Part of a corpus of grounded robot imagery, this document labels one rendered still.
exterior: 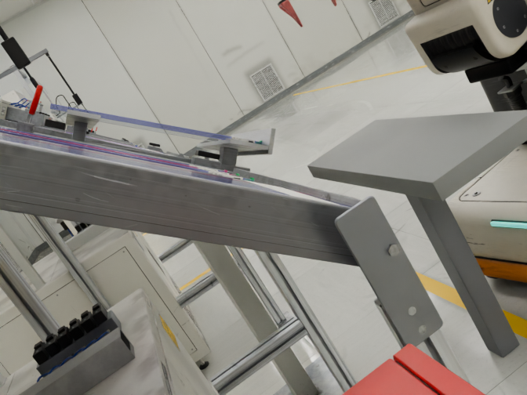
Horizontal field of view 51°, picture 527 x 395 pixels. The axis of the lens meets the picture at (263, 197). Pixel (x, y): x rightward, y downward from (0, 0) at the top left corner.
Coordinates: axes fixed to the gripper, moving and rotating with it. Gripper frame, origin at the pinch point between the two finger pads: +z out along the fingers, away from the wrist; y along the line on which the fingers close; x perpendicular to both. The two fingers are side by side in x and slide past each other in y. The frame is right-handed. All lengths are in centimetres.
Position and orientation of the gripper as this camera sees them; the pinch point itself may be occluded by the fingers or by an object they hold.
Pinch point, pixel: (317, 12)
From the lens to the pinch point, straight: 143.9
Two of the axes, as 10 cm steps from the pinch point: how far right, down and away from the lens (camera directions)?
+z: 5.2, 8.3, 2.3
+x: -0.6, -2.3, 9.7
